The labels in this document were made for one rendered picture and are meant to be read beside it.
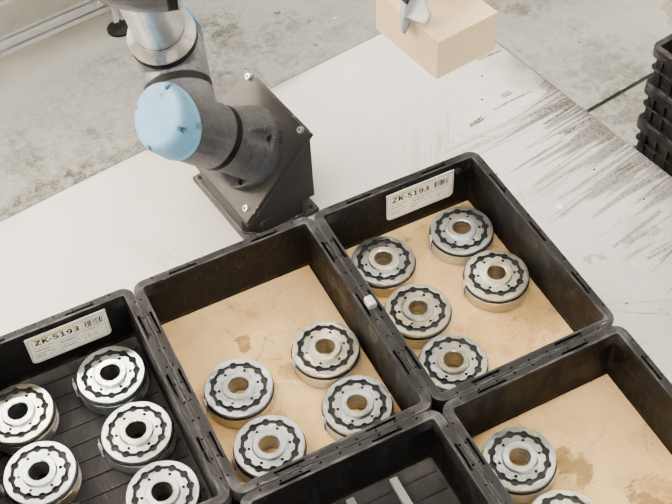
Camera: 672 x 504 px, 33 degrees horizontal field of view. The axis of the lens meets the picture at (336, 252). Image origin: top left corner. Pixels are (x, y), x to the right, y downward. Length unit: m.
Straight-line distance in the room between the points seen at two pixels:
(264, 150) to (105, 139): 1.43
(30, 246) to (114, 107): 1.34
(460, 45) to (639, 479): 0.71
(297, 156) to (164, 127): 0.25
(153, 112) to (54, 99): 1.64
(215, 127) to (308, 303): 0.33
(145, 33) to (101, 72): 1.73
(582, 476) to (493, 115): 0.88
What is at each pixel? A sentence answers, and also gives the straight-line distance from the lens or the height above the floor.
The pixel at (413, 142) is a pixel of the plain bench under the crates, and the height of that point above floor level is 0.70.
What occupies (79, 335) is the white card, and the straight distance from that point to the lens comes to 1.74.
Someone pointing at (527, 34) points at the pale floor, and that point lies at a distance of 3.58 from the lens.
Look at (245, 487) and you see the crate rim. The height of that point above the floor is 0.93.
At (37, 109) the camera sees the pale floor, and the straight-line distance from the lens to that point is 3.47.
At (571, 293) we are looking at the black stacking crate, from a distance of 1.72.
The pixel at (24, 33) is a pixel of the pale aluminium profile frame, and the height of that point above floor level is 0.14.
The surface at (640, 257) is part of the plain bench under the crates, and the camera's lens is 2.05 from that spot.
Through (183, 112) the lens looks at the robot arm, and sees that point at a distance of 1.83.
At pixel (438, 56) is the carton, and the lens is 1.79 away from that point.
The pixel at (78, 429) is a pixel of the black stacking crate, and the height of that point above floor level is 0.83.
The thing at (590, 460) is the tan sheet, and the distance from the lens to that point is 1.65.
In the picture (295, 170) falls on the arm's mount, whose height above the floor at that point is 0.83.
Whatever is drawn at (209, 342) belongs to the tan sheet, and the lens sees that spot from 1.75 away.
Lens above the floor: 2.24
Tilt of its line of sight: 50 degrees down
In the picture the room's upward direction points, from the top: 4 degrees counter-clockwise
